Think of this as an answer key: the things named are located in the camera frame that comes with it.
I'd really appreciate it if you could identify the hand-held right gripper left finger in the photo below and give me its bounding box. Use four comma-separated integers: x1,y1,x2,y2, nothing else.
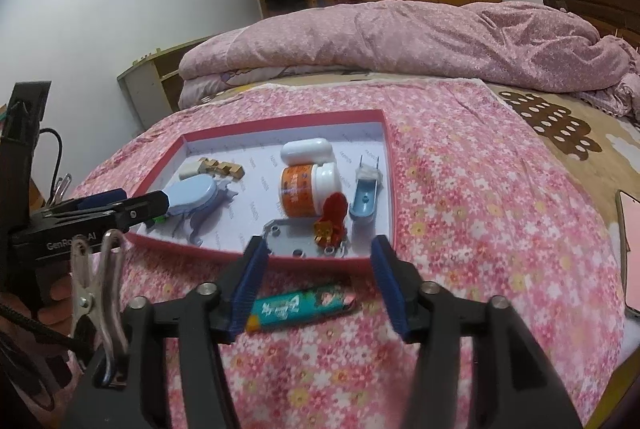
60,235,271,429

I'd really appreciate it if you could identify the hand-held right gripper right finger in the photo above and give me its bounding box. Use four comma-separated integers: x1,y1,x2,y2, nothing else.
370,235,583,429

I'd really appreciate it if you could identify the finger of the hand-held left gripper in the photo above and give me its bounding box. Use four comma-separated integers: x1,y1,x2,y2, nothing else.
50,188,129,217
117,190,172,231

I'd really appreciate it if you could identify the blue oval case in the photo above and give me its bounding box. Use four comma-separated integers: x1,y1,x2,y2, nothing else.
165,174,218,216

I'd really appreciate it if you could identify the teal candy wrapper tube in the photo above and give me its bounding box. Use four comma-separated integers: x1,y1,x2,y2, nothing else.
245,285,357,335

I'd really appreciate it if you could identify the red and gold ornament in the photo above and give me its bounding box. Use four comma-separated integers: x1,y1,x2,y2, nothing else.
312,191,349,246

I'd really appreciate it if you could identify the wooden block chain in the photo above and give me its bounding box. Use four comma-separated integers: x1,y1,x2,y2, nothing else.
197,156,246,180

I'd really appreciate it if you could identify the red shallow box tray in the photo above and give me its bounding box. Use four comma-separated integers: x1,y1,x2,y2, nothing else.
127,109,397,275

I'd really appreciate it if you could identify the white jar with orange label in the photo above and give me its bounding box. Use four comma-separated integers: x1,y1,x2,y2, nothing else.
279,161,341,220

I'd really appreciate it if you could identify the white earbuds case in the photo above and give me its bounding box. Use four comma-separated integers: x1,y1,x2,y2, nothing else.
281,137,333,166

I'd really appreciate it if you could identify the person's left hand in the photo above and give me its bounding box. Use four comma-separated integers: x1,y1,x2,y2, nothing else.
35,274,76,335

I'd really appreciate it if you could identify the small silver clip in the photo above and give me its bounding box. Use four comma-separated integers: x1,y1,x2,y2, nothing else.
47,174,73,207

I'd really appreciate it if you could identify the grey metal hinge plate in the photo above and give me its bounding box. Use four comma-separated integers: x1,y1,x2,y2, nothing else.
262,218,351,260

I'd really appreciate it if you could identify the grey plastic piece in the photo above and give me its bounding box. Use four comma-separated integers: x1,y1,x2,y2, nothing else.
172,179,241,250

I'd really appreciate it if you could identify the pink floral bedsheet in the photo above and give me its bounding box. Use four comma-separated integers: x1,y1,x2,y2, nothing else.
65,79,631,429

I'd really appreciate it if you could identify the large silver spring clamp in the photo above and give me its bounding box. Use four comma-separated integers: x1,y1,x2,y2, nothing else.
70,229,128,390

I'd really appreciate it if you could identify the small pale bookshelf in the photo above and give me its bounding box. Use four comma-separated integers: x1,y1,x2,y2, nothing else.
116,36,213,130

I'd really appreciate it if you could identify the brown patterned blanket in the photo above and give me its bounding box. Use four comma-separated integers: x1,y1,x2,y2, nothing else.
485,81,640,220

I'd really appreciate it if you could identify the pink quilt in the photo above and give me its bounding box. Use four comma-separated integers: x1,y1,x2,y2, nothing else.
178,0,640,110

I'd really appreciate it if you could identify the smartphone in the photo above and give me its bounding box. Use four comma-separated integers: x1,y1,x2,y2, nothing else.
616,190,640,317

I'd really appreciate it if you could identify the dark wooden headboard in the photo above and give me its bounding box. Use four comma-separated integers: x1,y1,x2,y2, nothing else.
539,0,640,50

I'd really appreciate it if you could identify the thin black cable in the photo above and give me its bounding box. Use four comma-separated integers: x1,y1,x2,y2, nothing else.
37,127,66,204

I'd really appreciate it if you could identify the black braided cable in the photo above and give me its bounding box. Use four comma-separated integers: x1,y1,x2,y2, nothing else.
0,299,86,410

